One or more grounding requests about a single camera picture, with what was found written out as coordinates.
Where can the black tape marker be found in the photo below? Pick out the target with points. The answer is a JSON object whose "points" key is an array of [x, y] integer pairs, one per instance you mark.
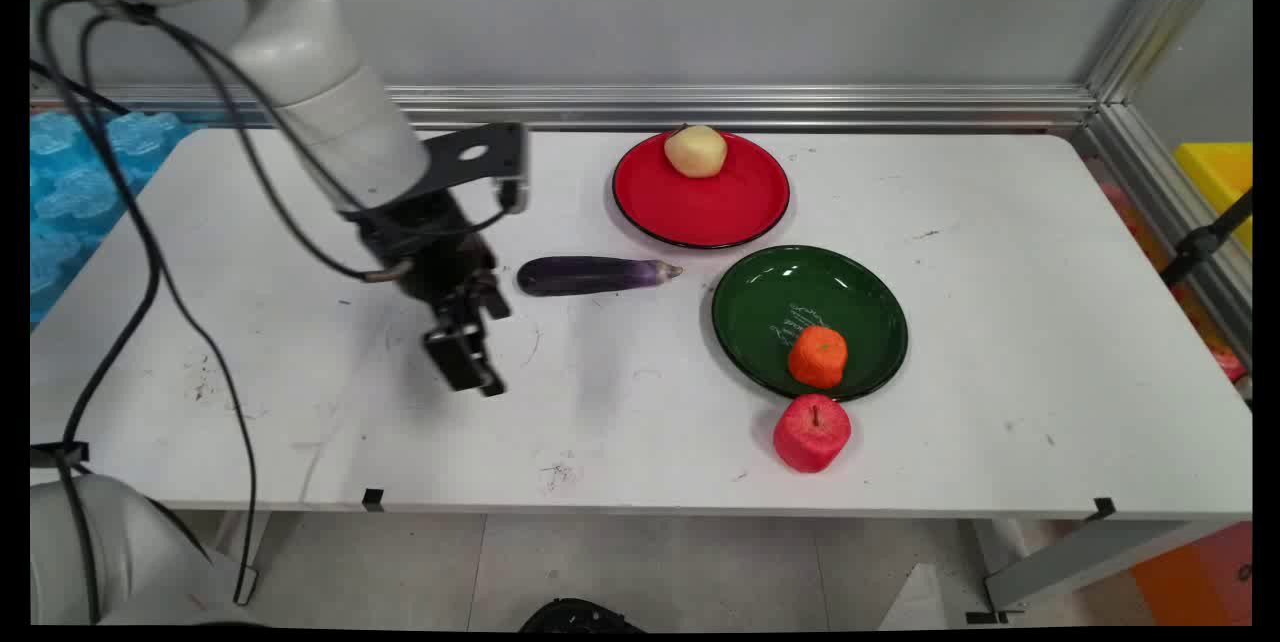
{"points": [[373, 499], [1104, 509]]}

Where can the pale yellow toy fruit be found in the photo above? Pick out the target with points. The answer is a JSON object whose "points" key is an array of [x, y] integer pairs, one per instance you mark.
{"points": [[696, 152]]}

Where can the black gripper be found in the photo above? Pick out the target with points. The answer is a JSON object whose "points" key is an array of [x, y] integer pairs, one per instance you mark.
{"points": [[430, 242]]}

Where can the side aluminium frame rail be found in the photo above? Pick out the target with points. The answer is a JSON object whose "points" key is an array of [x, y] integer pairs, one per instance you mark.
{"points": [[1160, 192]]}

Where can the red round plate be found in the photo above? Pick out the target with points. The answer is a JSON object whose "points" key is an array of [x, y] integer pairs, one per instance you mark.
{"points": [[700, 207]]}

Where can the green round plate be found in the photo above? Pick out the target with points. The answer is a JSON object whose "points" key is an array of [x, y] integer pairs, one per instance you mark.
{"points": [[780, 312]]}

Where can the orange box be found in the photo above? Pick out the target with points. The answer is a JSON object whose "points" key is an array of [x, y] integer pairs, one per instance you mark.
{"points": [[1195, 577]]}

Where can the grey table leg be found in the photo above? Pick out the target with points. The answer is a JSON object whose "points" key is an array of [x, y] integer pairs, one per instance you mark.
{"points": [[1090, 557]]}

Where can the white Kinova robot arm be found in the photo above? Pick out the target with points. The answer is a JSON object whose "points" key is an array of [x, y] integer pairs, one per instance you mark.
{"points": [[300, 32]]}

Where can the black clamp stand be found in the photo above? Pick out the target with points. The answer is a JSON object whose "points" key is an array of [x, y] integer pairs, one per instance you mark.
{"points": [[1200, 244]]}

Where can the yellow plastic box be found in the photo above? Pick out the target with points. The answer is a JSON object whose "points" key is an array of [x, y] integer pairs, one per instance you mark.
{"points": [[1220, 172]]}

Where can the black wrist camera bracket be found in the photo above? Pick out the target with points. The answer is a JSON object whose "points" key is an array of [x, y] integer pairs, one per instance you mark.
{"points": [[480, 157]]}

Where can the black round object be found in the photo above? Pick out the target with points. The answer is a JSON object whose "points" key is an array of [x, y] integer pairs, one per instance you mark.
{"points": [[580, 616]]}

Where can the red toy apple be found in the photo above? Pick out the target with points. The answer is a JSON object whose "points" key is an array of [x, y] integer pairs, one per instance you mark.
{"points": [[811, 434]]}

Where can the blue plastic sheet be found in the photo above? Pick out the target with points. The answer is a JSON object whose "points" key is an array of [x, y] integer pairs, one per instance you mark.
{"points": [[70, 192]]}

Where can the orange toy fruit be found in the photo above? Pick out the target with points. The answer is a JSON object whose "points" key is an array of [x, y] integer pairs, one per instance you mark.
{"points": [[818, 358]]}

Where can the horizontal aluminium frame rail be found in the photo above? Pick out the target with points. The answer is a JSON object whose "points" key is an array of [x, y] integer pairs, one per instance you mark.
{"points": [[750, 107]]}

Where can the purple toy eggplant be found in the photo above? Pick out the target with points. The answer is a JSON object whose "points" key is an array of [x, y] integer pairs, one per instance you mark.
{"points": [[590, 276]]}

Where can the upright aluminium frame post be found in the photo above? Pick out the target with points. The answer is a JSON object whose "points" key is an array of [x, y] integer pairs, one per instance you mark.
{"points": [[1160, 17]]}

